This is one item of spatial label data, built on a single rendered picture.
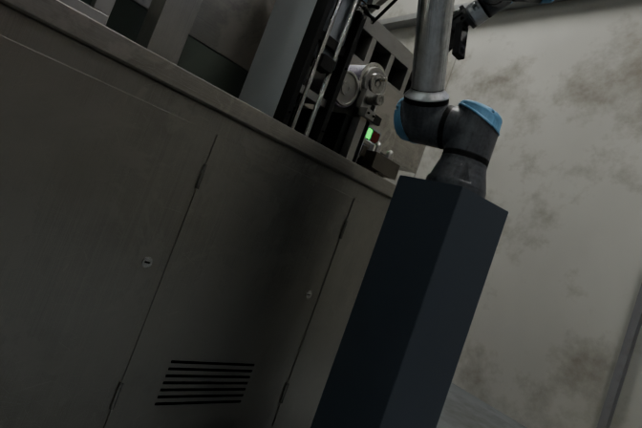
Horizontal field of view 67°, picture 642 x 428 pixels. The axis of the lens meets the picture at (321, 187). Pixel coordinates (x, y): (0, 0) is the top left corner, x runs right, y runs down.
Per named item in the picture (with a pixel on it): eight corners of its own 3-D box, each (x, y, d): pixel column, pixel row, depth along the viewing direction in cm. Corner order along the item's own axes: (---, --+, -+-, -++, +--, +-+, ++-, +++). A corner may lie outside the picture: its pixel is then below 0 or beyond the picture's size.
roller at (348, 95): (330, 96, 160) (342, 63, 161) (282, 93, 178) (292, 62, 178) (352, 112, 168) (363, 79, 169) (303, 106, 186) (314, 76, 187)
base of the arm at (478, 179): (495, 206, 120) (507, 169, 121) (460, 187, 111) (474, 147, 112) (447, 197, 132) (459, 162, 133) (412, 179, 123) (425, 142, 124)
